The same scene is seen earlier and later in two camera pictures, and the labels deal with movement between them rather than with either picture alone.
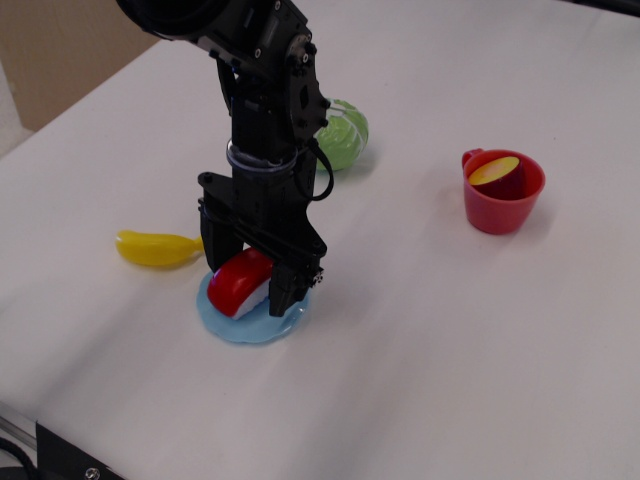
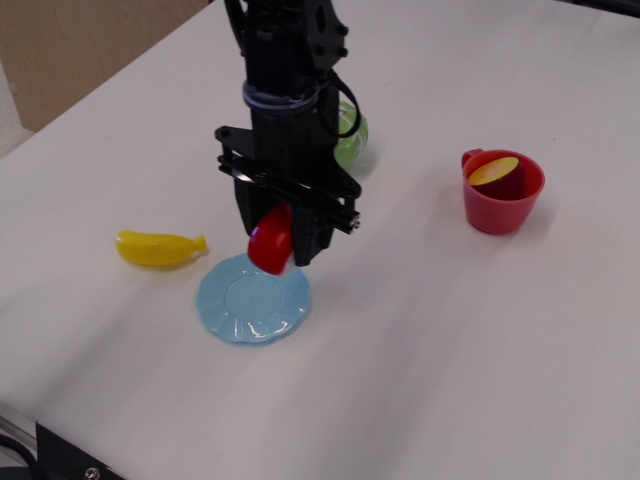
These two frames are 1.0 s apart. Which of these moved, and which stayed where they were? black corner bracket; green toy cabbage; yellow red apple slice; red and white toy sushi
Moved: red and white toy sushi
Stayed: yellow red apple slice; black corner bracket; green toy cabbage
